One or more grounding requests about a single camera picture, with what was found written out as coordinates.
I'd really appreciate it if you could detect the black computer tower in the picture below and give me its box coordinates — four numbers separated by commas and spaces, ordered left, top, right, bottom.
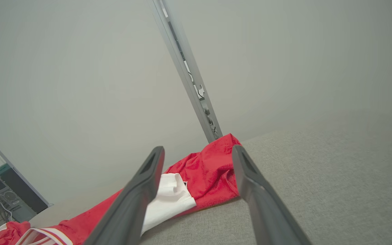
0, 180, 25, 218

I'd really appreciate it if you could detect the red white numbered jersey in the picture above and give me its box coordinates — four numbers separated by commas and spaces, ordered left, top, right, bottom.
14, 133, 242, 245

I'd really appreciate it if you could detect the red shorts white side stripe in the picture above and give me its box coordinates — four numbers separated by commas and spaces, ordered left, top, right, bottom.
0, 220, 32, 245

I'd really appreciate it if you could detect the grey metal wall post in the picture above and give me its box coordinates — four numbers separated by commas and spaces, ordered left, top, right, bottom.
148, 0, 224, 143

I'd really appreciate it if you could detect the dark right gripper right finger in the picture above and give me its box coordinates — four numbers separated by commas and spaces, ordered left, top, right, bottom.
231, 145, 313, 245

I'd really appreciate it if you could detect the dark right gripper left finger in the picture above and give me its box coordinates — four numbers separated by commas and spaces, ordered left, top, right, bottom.
84, 146, 165, 245

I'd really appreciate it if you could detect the grey metal partition frame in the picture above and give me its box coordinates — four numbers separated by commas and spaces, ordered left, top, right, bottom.
0, 126, 53, 208

